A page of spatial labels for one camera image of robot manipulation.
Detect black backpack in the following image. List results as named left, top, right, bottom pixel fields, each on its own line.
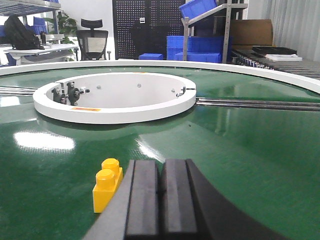
left=4, top=15, right=44, bottom=50

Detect roller conveyor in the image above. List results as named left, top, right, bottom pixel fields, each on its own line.
left=232, top=49, right=320, bottom=80

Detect stacked blue bins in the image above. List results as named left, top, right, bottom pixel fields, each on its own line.
left=166, top=35, right=224, bottom=63

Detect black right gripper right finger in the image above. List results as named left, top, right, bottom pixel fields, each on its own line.
left=160, top=159, right=286, bottom=240

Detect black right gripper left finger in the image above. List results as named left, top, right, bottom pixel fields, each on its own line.
left=83, top=160, right=159, bottom=240

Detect metal shelf rack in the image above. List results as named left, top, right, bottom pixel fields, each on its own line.
left=181, top=0, right=249, bottom=64

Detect small blue bin on floor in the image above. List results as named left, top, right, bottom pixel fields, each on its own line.
left=138, top=53, right=164, bottom=60

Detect yellow toy brick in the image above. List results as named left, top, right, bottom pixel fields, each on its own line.
left=92, top=158, right=123, bottom=213

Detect white foam sheet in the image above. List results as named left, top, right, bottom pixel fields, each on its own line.
left=265, top=54, right=303, bottom=62

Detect black office chair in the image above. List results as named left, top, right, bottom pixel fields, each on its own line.
left=76, top=18, right=111, bottom=61

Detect green potted plant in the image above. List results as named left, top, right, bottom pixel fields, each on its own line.
left=44, top=10, right=78, bottom=44

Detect black tray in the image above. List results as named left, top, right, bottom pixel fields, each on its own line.
left=252, top=46, right=297, bottom=55

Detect white desk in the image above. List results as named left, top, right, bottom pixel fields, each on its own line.
left=4, top=44, right=79, bottom=66

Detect white inner ring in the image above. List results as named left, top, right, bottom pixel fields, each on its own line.
left=32, top=71, right=197, bottom=125

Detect blue bin on slanted shelf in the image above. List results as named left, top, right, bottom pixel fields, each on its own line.
left=178, top=0, right=217, bottom=19

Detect cardboard box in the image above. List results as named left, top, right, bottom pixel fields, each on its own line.
left=230, top=19, right=273, bottom=50

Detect black pegboard panel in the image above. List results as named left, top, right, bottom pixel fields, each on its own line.
left=112, top=0, right=186, bottom=60

